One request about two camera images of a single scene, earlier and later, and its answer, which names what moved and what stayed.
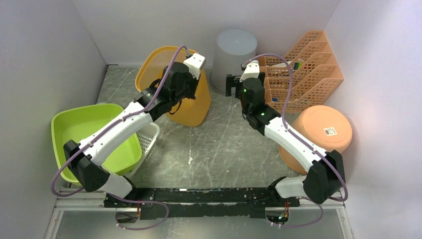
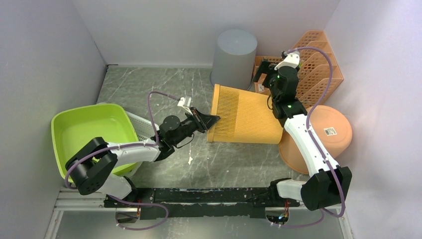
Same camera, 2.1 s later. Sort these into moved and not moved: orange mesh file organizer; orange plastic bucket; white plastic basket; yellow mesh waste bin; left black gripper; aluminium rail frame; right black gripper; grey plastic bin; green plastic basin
Moved: yellow mesh waste bin; left black gripper; right black gripper
Not moved: white plastic basket; aluminium rail frame; orange mesh file organizer; grey plastic bin; orange plastic bucket; green plastic basin
